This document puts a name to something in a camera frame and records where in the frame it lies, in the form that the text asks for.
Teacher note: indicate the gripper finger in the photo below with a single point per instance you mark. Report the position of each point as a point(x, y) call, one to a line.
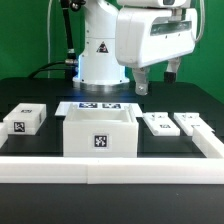
point(141, 80)
point(172, 69)

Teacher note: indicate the white left fence rail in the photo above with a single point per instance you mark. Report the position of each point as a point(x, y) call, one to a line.
point(3, 134)

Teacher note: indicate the white front fence rail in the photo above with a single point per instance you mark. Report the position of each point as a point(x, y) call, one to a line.
point(111, 170)

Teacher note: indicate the white cabinet body box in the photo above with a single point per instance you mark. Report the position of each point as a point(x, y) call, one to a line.
point(100, 132)

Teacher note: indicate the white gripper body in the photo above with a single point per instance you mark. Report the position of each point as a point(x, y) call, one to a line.
point(148, 36)

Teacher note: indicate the white right fence rail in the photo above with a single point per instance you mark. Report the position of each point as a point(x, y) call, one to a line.
point(208, 143)

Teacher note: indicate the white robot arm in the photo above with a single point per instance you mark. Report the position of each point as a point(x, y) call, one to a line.
point(98, 68)

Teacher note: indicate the white fence rail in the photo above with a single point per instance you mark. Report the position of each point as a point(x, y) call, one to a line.
point(111, 170)
point(3, 134)
point(208, 143)

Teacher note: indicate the white cabinet door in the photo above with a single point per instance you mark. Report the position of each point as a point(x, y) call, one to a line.
point(189, 120)
point(160, 124)

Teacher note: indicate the white marker base plate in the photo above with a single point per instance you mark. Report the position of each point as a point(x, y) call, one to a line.
point(63, 107)

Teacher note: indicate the white cabinet top block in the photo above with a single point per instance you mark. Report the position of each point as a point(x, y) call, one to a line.
point(25, 119)

